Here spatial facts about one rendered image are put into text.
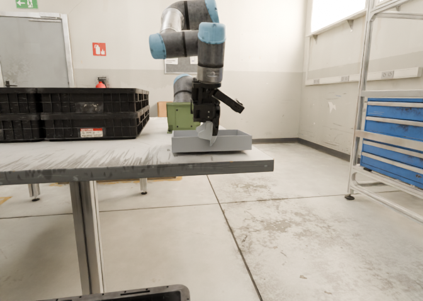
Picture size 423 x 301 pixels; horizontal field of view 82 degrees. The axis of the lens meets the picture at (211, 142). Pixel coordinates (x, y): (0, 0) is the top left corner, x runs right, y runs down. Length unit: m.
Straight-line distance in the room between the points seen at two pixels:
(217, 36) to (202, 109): 0.20
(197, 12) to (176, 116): 0.50
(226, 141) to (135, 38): 3.79
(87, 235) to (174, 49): 0.64
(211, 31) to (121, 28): 3.89
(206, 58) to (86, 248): 0.70
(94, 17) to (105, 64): 0.70
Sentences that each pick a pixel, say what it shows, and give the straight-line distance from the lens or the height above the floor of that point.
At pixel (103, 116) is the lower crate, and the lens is 1.18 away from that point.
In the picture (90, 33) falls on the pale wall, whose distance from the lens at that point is 4.63.
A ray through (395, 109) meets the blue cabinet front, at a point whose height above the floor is 0.80.
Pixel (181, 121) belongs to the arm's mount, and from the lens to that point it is 1.30.
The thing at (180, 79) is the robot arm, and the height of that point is 0.98.
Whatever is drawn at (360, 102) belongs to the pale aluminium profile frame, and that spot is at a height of 0.84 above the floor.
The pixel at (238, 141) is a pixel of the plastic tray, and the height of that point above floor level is 0.75.
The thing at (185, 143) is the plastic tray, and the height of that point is 0.74.
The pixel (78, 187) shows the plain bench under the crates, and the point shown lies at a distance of 0.85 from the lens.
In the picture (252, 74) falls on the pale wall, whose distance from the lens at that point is 4.60.
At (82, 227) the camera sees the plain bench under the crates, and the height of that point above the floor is 0.49.
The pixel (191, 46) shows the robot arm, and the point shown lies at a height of 1.04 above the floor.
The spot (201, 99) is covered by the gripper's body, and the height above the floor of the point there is 0.89.
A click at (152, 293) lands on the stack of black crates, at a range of 0.46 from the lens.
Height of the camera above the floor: 0.90
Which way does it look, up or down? 11 degrees down
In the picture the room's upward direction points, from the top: straight up
